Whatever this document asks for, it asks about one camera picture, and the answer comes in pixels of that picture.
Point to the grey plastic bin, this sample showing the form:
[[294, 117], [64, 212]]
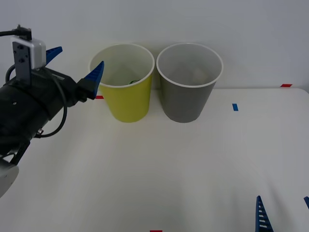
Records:
[[186, 104]]

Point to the green bottle with black cap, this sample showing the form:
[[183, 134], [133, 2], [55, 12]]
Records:
[[133, 82]]

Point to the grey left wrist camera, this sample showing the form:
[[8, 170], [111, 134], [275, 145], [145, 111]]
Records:
[[36, 54]]

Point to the silver and black left arm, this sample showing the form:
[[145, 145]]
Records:
[[19, 116]]

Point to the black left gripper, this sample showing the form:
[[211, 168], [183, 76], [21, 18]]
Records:
[[60, 91]]

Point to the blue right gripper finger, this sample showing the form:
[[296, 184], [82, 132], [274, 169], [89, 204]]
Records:
[[262, 217], [307, 202]]

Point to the yellow-green plastic bin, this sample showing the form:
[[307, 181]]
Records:
[[128, 101]]

